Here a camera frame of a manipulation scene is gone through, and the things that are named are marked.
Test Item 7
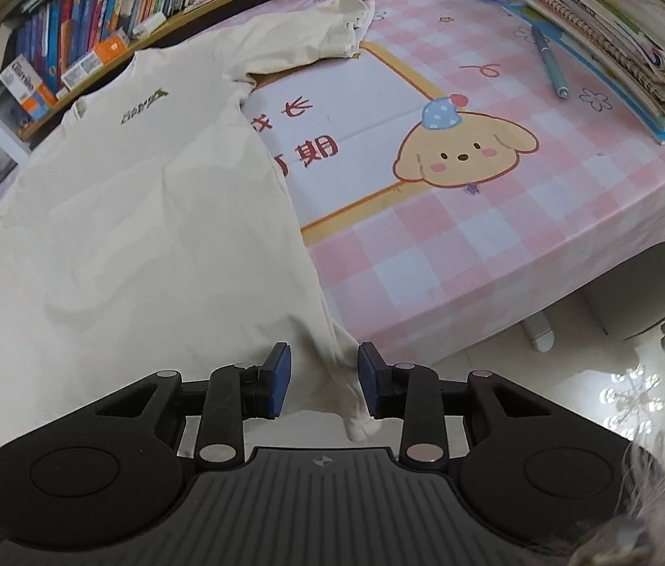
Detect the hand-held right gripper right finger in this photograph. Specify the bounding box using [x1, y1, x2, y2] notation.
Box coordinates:
[357, 342, 553, 468]

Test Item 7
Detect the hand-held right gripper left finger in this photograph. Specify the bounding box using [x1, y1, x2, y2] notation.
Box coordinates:
[95, 342, 293, 466]

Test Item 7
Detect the cream T-shirt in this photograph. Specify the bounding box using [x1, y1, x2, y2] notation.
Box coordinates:
[0, 0, 389, 473]

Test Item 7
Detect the pink checked table mat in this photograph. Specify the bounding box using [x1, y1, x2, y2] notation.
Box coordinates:
[0, 0, 665, 478]

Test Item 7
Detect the grey fluffy sleeve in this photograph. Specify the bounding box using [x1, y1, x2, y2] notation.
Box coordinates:
[568, 436, 665, 566]

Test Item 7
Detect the blue pen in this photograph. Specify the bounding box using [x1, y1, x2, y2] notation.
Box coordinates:
[530, 25, 569, 99]

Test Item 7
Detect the flat white orange box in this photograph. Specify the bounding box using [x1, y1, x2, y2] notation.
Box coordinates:
[61, 35, 131, 88]

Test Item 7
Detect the tall white orange box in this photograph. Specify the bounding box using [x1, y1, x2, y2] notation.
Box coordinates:
[0, 54, 59, 122]

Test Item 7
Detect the row of colourful books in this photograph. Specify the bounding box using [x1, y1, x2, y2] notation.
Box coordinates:
[14, 0, 215, 92]

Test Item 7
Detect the stack of notebooks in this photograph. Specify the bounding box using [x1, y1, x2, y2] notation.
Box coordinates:
[503, 0, 665, 145]

